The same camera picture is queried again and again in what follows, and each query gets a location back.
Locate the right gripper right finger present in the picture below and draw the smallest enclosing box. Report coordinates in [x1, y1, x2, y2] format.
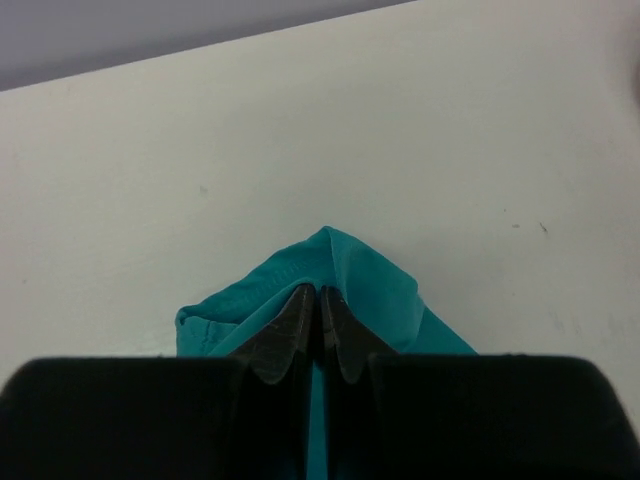
[320, 287, 388, 384]

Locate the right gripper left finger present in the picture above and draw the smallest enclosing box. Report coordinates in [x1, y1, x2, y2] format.
[227, 283, 315, 385]

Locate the teal t-shirt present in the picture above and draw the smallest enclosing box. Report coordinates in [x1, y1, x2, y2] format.
[174, 225, 479, 480]

